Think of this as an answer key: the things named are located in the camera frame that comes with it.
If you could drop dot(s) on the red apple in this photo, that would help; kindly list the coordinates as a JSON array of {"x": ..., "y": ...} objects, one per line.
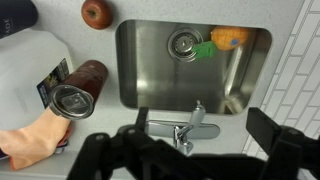
[{"x": 97, "y": 14}]

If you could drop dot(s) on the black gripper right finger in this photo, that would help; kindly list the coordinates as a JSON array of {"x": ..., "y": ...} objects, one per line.
[{"x": 288, "y": 149}]

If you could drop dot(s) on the dark navy bottle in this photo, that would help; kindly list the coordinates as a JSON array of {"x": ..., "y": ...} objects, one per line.
[{"x": 16, "y": 15}]

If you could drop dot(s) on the chrome sink tap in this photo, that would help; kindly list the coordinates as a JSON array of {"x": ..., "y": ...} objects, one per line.
[{"x": 182, "y": 133}]

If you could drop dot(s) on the clear plastic milk jug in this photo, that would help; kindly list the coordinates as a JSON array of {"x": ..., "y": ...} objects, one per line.
[{"x": 31, "y": 63}]

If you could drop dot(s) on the peach cloth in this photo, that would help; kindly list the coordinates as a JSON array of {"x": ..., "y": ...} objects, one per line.
[{"x": 35, "y": 142}]

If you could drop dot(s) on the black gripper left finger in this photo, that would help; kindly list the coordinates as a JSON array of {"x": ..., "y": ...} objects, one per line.
[{"x": 131, "y": 148}]

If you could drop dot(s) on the orange toy pineapple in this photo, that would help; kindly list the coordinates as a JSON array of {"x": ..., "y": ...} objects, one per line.
[{"x": 222, "y": 38}]

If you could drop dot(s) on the stainless steel sink basin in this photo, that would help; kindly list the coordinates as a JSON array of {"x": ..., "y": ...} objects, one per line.
[{"x": 157, "y": 67}]

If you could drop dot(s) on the white brick tile mat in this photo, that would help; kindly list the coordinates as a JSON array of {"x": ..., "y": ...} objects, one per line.
[{"x": 289, "y": 86}]

